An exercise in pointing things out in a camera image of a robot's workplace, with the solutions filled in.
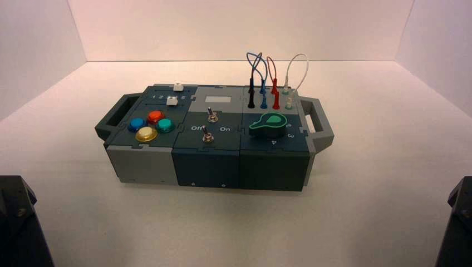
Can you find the green teardrop rotary knob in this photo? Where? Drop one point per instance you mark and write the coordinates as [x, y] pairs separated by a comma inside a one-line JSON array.
[[267, 128]]

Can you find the grey rectangular display panel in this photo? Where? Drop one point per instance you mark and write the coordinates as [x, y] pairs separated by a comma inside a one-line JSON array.
[[217, 99]]

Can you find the blue grey modular task box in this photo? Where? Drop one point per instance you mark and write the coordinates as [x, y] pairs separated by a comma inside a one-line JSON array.
[[206, 166]]

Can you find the teal round push button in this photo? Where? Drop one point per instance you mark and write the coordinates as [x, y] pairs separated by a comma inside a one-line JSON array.
[[165, 125]]

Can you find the white slider cap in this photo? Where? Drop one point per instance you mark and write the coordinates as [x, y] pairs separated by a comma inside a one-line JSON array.
[[178, 87], [172, 101]]

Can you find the orange round push button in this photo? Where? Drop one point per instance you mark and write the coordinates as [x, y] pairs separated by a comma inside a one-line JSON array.
[[155, 116]]

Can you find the yellow round push button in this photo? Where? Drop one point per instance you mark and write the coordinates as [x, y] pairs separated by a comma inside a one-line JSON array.
[[146, 133]]

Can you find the blue round push button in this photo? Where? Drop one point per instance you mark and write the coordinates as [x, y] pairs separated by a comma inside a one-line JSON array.
[[136, 124]]

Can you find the metal toggle switch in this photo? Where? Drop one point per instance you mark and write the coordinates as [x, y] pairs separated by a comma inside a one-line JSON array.
[[212, 117], [208, 138]]

